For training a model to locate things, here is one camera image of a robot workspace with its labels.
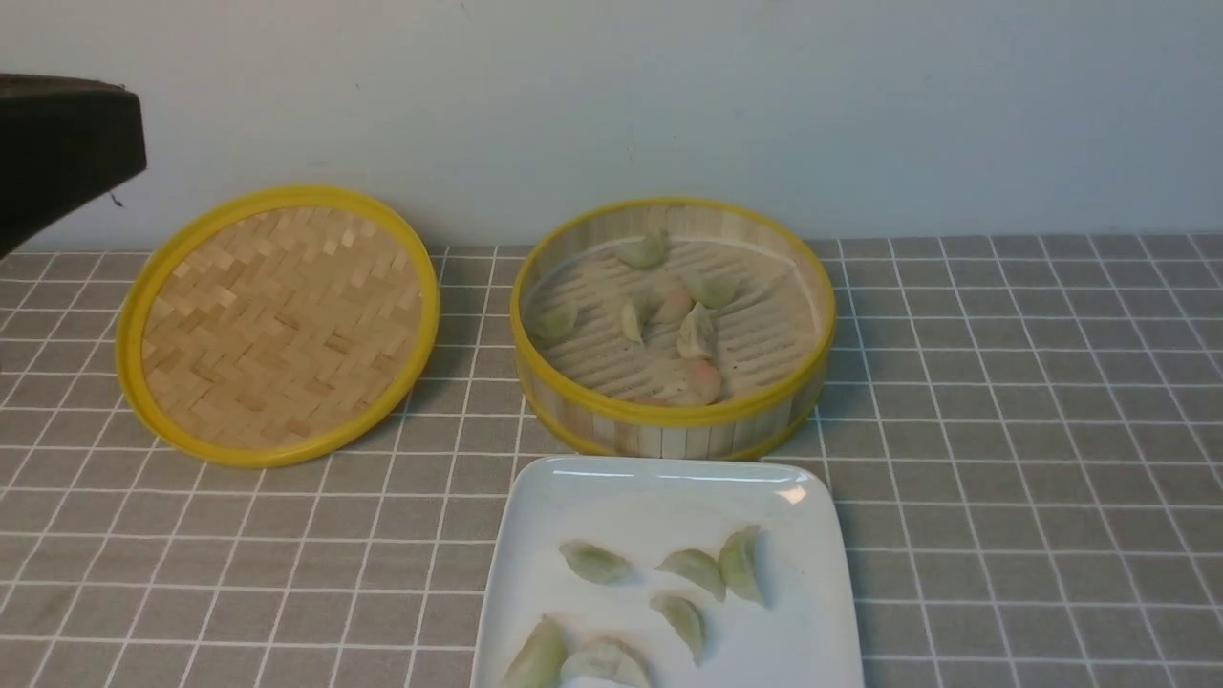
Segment green dumpling steamer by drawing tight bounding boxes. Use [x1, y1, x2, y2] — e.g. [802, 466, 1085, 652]
[682, 271, 739, 310]
[614, 229, 669, 270]
[718, 525, 767, 607]
[532, 304, 580, 343]

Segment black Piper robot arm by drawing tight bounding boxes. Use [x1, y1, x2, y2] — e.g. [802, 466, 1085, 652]
[1, 73, 148, 255]

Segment white square ceramic plate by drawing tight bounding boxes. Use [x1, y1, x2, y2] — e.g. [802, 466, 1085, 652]
[470, 456, 865, 687]

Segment green dumpling on plate left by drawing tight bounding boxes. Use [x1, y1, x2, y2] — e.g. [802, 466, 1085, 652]
[558, 541, 631, 585]

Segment green dumpling on plate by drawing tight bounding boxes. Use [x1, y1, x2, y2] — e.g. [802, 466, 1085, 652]
[558, 541, 631, 585]
[656, 547, 726, 604]
[649, 595, 708, 666]

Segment green dumpling on plate right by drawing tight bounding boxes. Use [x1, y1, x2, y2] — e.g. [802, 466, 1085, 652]
[656, 547, 726, 604]

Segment green dumpling on plate centre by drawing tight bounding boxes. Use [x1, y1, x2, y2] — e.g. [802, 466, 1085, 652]
[649, 595, 708, 666]

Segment green dumpling plate bottom left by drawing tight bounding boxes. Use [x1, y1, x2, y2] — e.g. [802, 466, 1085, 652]
[501, 615, 569, 687]

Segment pale dumpling steamer centre left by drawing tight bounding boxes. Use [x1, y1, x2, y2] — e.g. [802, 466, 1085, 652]
[616, 299, 645, 345]

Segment yellow rimmed bamboo steamer basket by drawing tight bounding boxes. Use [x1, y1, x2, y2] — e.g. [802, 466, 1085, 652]
[510, 199, 837, 461]

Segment pink dumpling steamer centre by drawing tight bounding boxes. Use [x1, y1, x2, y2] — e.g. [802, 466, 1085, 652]
[651, 284, 693, 325]

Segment pink dumpling steamer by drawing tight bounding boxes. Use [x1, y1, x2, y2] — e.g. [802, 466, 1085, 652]
[651, 284, 693, 325]
[652, 358, 722, 408]

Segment pink dumpling steamer front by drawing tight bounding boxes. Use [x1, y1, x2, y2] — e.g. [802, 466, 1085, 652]
[652, 358, 722, 408]

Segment green dumpling steamer top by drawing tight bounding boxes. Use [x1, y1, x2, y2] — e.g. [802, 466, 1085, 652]
[614, 229, 669, 270]

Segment yellow rimmed bamboo steamer lid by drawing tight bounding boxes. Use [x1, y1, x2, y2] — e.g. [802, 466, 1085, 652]
[115, 185, 442, 469]

